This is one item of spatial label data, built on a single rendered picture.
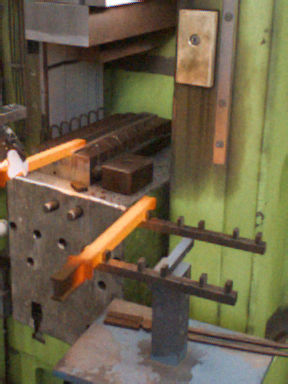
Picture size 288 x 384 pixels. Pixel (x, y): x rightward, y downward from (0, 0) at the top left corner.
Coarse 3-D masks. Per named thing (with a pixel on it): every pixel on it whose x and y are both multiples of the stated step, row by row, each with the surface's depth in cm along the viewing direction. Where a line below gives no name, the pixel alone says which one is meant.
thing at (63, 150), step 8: (64, 144) 168; (72, 144) 168; (80, 144) 170; (48, 152) 161; (56, 152) 162; (64, 152) 164; (32, 160) 156; (40, 160) 157; (48, 160) 160; (0, 168) 150; (8, 168) 150; (32, 168) 155; (0, 176) 146; (8, 176) 149; (16, 176) 151; (0, 184) 146
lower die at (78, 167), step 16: (128, 112) 203; (144, 112) 199; (80, 128) 191; (96, 128) 188; (160, 128) 191; (48, 144) 176; (96, 144) 173; (112, 144) 173; (64, 160) 168; (80, 160) 165; (96, 160) 166; (64, 176) 170; (80, 176) 167
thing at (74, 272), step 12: (144, 204) 145; (132, 216) 139; (144, 216) 144; (120, 228) 134; (132, 228) 138; (96, 240) 129; (108, 240) 129; (120, 240) 133; (84, 252) 124; (96, 252) 124; (72, 264) 118; (84, 264) 120; (96, 264) 124; (60, 276) 114; (72, 276) 117; (84, 276) 120; (60, 288) 114; (72, 288) 117; (60, 300) 114
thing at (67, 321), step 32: (32, 192) 170; (64, 192) 163; (96, 192) 162; (160, 192) 167; (32, 224) 173; (96, 224) 160; (32, 256) 177; (64, 256) 169; (128, 256) 159; (160, 256) 174; (32, 288) 180; (96, 288) 166; (128, 288) 163; (32, 320) 184; (64, 320) 176
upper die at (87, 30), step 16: (32, 0) 162; (160, 0) 177; (32, 16) 162; (48, 16) 159; (64, 16) 156; (80, 16) 153; (96, 16) 154; (112, 16) 160; (128, 16) 165; (144, 16) 172; (160, 16) 178; (32, 32) 163; (48, 32) 160; (64, 32) 157; (80, 32) 154; (96, 32) 155; (112, 32) 161; (128, 32) 167; (144, 32) 173
